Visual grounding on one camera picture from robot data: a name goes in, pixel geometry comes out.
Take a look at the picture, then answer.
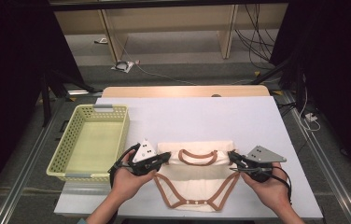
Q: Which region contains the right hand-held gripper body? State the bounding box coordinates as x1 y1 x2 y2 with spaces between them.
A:
230 145 288 183

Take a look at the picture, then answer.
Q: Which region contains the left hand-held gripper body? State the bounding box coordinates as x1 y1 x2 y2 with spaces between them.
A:
111 139 162 176

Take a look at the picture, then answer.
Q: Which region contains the cream baby bodysuit brown trim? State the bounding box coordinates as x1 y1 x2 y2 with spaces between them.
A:
153 140 242 213

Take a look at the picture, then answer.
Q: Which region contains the yellow-green perforated plastic basket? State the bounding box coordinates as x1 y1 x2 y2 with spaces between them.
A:
46 104 131 183

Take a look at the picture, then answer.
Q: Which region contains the person's left hand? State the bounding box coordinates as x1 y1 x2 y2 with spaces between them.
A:
110 148 159 202

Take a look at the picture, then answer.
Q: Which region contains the person's right hand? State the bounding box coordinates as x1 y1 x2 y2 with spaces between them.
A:
241 161 291 211

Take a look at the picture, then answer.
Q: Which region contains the white board sheet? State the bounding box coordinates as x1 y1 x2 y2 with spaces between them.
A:
53 95 324 219

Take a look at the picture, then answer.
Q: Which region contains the white power adapter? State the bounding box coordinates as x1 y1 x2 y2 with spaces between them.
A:
303 112 318 123

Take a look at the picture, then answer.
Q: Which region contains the black metal stand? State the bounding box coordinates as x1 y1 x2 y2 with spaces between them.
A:
39 69 103 128
249 55 308 110

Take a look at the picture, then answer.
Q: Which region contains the clear packet with black item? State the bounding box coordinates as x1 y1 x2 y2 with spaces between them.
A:
111 60 135 74

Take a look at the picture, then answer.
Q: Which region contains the black curtain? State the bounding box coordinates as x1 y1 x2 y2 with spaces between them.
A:
0 0 84 213
270 0 351 181

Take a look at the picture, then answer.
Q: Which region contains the beige wooden shelf unit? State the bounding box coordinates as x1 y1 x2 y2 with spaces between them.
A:
53 3 289 63

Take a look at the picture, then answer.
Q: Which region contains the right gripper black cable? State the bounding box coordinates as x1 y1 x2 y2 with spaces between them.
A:
270 166 293 206

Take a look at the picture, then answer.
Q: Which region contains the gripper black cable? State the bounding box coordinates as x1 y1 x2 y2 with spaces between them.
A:
107 143 140 189
270 166 293 206

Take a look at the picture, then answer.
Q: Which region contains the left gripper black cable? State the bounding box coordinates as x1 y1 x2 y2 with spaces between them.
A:
107 143 140 189

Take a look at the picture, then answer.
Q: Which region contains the aluminium floor rail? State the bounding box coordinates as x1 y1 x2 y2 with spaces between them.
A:
0 118 64 224
284 91 351 224

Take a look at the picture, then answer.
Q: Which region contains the white floor cable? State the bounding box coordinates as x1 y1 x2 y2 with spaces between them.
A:
134 60 198 87

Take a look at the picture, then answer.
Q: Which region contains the black cable bundle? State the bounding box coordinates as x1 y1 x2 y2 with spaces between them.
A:
233 3 279 71

